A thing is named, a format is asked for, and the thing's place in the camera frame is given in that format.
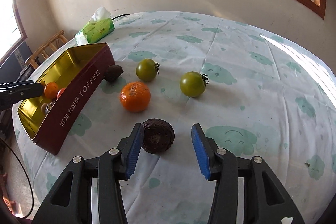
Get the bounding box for wooden chair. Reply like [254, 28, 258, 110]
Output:
[25, 30, 68, 69]

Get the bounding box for large rough mandarin orange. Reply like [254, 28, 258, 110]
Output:
[119, 81, 151, 113]

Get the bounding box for round dark passion fruit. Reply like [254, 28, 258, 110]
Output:
[142, 118, 175, 154]

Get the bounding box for green tissue pack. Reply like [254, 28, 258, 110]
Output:
[75, 7, 115, 46]

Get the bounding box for green tomato right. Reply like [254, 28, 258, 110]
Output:
[179, 71, 209, 98]

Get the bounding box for black cable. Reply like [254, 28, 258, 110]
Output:
[0, 138, 35, 219]

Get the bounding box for green tomato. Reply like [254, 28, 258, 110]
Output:
[135, 59, 160, 82]
[179, 71, 209, 98]

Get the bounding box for maroon gold toffee tin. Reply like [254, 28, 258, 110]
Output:
[18, 43, 115, 155]

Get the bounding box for wrinkled dark passion fruit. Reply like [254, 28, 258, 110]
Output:
[104, 65, 123, 84]

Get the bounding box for red tomato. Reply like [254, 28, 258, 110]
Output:
[57, 88, 65, 98]

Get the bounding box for green tomato left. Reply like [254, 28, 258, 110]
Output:
[135, 59, 160, 82]

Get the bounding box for cloud print tablecloth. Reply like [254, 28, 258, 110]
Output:
[13, 11, 335, 223]

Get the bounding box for mandarin orange with stem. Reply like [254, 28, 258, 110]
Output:
[44, 82, 59, 100]

